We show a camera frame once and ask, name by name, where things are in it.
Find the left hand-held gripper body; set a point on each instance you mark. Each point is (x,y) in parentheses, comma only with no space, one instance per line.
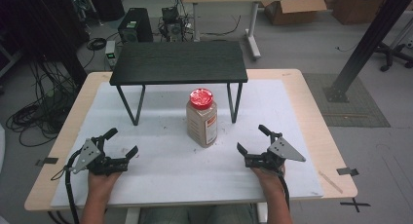
(97,164)

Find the large closed cardboard box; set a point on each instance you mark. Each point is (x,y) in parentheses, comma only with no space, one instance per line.
(357,6)

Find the black tape cross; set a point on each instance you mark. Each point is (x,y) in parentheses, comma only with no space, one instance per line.
(355,204)

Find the black computer tower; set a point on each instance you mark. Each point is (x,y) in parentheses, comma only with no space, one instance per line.
(135,24)

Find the black metal stand beam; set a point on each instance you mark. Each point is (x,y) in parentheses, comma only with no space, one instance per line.
(367,44)

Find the black tape strip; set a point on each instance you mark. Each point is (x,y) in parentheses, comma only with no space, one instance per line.
(347,171)
(47,161)

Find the bench power supply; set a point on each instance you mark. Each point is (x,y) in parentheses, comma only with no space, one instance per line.
(111,53)

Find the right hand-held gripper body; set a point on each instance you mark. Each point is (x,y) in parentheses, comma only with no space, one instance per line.
(281,151)

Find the person's right hand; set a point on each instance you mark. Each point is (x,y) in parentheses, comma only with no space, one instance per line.
(269,181)

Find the open cardboard box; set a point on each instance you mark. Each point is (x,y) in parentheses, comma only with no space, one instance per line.
(293,11)

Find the white table mat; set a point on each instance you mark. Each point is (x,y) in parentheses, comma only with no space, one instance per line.
(181,178)

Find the black shelf riser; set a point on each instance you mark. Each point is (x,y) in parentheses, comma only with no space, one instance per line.
(179,61)

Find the black curtain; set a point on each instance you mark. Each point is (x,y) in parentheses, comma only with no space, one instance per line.
(42,26)

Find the red-lidded seasoning jar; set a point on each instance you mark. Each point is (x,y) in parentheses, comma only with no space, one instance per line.
(202,120)

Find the person's left hand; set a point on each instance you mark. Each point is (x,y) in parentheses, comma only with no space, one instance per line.
(101,185)

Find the person's grey pants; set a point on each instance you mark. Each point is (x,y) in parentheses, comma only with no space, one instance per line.
(198,216)

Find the grey floor mat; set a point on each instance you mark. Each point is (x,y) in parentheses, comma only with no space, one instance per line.
(350,113)

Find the black office chair base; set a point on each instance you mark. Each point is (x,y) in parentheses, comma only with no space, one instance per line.
(394,55)

